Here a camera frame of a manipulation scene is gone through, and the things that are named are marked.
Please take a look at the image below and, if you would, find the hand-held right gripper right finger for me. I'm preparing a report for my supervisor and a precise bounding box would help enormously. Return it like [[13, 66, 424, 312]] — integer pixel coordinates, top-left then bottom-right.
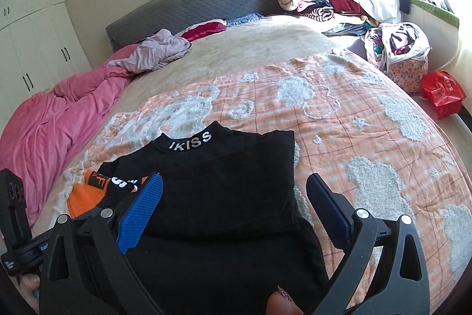
[[307, 173, 431, 315]]

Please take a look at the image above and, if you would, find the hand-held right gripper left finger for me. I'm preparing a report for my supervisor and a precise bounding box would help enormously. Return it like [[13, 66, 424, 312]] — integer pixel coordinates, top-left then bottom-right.
[[39, 172, 166, 315]]

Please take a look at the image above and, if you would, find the black shirt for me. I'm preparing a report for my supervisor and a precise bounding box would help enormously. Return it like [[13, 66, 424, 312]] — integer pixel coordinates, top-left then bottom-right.
[[66, 121, 331, 315]]

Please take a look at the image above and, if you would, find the floral bag of clothes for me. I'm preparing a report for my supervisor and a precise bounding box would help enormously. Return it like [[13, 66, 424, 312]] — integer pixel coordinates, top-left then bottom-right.
[[364, 22, 432, 94]]

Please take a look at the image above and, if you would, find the pile of folded clothes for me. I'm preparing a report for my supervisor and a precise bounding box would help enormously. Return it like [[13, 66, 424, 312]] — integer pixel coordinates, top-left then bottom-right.
[[275, 0, 380, 36]]

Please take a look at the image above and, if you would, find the person's left hand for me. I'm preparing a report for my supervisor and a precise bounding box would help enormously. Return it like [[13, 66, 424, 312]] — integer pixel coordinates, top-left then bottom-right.
[[18, 272, 42, 314]]

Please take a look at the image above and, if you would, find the person's right hand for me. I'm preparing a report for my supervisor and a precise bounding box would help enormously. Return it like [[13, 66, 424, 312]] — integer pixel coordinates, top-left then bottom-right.
[[266, 285, 307, 315]]

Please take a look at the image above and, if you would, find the orange plaid cloud blanket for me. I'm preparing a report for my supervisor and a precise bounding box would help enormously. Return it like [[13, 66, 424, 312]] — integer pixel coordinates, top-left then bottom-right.
[[48, 49, 472, 315]]

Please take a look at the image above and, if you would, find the pink duvet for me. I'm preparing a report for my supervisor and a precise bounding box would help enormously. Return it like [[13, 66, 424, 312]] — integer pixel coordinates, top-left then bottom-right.
[[0, 44, 142, 227]]

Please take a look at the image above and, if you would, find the red plastic bag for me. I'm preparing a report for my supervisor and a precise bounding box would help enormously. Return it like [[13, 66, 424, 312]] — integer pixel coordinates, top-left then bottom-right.
[[421, 71, 467, 120]]

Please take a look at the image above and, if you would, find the lilac grey garment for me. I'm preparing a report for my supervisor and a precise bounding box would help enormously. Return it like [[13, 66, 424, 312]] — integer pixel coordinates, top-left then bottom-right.
[[117, 28, 192, 74]]

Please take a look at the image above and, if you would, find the beige fleece blanket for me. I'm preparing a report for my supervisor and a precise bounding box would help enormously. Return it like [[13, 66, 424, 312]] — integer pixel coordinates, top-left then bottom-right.
[[125, 15, 356, 116]]

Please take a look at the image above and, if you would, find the white wardrobe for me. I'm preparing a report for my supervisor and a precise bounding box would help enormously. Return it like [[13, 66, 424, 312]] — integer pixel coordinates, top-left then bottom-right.
[[0, 0, 93, 127]]

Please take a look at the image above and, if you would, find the red garment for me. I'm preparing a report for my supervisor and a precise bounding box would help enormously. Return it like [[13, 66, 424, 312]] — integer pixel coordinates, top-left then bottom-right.
[[181, 19, 227, 41]]

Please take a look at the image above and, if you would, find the blue patterned cloth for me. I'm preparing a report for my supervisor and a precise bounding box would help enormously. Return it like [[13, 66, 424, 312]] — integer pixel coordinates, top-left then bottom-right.
[[226, 13, 265, 27]]

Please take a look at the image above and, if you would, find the grey quilted headboard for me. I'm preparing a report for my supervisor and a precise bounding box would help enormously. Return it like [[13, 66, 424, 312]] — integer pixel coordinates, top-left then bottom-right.
[[105, 0, 283, 53]]

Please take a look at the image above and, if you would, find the green windowsill cloth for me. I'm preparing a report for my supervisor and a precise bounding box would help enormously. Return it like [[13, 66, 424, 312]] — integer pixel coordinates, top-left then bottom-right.
[[409, 0, 460, 27]]

